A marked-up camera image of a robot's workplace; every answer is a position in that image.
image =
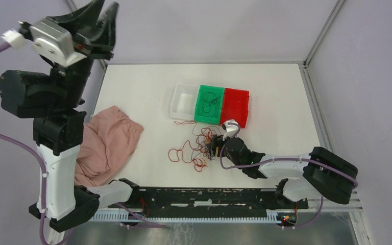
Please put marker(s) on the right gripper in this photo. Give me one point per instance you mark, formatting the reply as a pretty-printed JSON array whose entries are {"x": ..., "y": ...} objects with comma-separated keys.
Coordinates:
[{"x": 216, "y": 141}]

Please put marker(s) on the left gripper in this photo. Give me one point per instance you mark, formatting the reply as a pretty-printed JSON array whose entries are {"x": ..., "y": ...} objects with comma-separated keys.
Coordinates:
[{"x": 87, "y": 19}]

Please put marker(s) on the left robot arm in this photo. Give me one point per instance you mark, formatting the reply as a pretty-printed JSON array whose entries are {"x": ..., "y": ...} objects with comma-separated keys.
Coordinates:
[{"x": 51, "y": 101}]

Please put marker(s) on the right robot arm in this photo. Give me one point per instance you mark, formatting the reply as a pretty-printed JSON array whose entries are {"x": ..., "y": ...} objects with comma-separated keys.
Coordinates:
[{"x": 318, "y": 174}]

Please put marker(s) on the green plastic tray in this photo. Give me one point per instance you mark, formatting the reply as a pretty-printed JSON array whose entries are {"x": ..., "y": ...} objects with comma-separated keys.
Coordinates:
[{"x": 209, "y": 104}]

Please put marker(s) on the red plastic tray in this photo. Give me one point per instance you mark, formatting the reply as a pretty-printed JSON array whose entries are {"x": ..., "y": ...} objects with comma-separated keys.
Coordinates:
[{"x": 235, "y": 106}]

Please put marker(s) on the clear plastic tray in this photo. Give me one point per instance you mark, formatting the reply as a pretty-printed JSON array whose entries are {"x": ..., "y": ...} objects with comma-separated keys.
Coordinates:
[{"x": 183, "y": 101}]

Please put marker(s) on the pink cloth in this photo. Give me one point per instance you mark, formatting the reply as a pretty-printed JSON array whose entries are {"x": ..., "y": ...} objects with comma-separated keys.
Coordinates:
[{"x": 109, "y": 140}]

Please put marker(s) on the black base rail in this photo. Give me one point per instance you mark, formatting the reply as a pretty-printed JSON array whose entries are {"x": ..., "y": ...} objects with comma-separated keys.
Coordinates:
[{"x": 178, "y": 202}]

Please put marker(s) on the white cable duct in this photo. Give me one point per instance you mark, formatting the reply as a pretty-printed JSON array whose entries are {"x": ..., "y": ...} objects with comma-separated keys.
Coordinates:
[{"x": 124, "y": 217}]

